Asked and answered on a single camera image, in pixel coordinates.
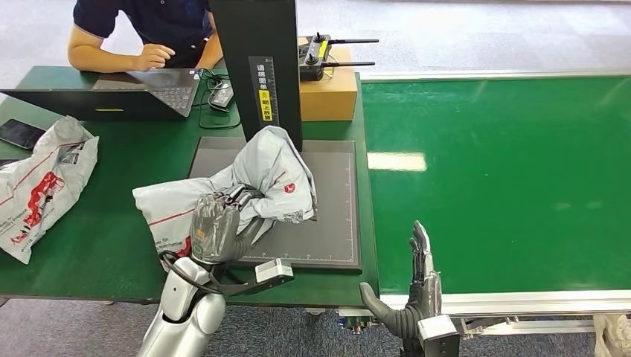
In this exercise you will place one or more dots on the person's right hand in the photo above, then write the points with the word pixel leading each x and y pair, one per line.
pixel 153 56

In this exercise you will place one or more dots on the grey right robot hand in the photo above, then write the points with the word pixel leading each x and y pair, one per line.
pixel 426 295

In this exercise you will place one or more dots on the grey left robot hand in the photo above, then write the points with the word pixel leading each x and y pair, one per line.
pixel 214 229

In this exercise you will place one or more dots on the white poly mailer package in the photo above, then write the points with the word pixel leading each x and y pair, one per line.
pixel 44 197
pixel 276 167

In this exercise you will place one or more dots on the person's right forearm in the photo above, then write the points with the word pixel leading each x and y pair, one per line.
pixel 98 60

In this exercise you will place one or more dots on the person's left forearm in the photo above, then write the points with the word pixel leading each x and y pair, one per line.
pixel 211 51

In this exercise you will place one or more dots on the brown cardboard box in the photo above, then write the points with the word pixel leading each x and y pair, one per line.
pixel 328 98

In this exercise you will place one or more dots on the green conveyor belt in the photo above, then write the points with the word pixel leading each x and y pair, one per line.
pixel 542 123

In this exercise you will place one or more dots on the person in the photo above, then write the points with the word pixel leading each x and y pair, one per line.
pixel 162 24

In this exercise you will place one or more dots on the dark grey laptop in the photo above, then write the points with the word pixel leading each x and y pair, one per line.
pixel 123 103

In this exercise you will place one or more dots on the black power adapter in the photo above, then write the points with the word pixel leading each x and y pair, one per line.
pixel 222 96

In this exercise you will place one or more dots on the black scanner column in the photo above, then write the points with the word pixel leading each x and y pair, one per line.
pixel 236 74

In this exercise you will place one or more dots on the black smartphone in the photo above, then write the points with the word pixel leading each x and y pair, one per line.
pixel 19 134

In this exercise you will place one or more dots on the black remote controller with antennas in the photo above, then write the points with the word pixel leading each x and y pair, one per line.
pixel 310 70

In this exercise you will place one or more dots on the white shoe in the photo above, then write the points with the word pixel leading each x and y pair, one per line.
pixel 613 337

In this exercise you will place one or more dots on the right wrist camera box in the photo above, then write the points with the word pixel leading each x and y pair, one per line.
pixel 439 337

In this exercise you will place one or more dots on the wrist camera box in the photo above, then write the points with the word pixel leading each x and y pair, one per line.
pixel 439 337
pixel 273 271

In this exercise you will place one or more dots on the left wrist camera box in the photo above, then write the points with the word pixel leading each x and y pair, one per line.
pixel 273 271

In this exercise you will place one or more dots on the aluminium conveyor frame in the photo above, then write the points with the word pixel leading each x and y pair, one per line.
pixel 542 303

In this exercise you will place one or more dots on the dark grey scanner base plate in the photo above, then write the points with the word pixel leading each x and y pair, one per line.
pixel 332 207

